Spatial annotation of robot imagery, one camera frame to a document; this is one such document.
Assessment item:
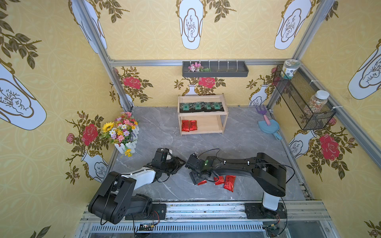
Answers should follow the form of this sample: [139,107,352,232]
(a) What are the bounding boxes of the red tea bag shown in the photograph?
[224,175,236,192]
[181,120,190,132]
[213,176,225,185]
[189,120,197,131]
[197,180,207,186]

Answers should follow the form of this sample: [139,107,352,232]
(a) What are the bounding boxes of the patterned lidded jar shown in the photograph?
[280,59,301,79]

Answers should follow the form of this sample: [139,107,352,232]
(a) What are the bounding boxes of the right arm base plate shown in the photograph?
[244,202,287,220]

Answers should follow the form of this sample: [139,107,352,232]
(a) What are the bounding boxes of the grey wall tray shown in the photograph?
[182,59,249,78]

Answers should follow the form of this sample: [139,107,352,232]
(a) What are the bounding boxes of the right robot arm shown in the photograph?
[185,152,287,211]

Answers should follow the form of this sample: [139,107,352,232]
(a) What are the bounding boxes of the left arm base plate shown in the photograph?
[125,203,167,221]

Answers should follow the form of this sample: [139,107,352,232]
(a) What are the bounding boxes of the small circuit board left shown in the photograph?
[139,223,155,233]

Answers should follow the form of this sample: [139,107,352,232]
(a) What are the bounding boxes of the black wire wall basket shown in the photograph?
[273,65,336,131]

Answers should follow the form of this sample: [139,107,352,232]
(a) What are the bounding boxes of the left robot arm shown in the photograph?
[88,148,186,225]

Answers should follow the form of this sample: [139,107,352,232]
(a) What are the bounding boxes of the pink flowers in tray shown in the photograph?
[188,62,211,72]

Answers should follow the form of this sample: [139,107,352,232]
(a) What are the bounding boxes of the wooden two-tier shelf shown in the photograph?
[177,94,228,135]

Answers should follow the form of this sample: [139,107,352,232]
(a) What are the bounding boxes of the small connector right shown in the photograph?
[263,225,280,238]

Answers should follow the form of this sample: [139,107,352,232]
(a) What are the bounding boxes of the green tea bag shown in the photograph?
[202,102,214,112]
[213,102,224,112]
[192,102,204,113]
[179,103,193,113]

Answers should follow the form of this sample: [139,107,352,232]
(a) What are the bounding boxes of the flower bouquet in white planter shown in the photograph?
[101,112,140,157]

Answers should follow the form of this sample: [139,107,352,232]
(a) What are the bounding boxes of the purple pink toy rake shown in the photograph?
[256,105,271,126]

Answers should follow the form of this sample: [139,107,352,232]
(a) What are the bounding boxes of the glass jar of sprinkles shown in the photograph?
[304,90,330,116]

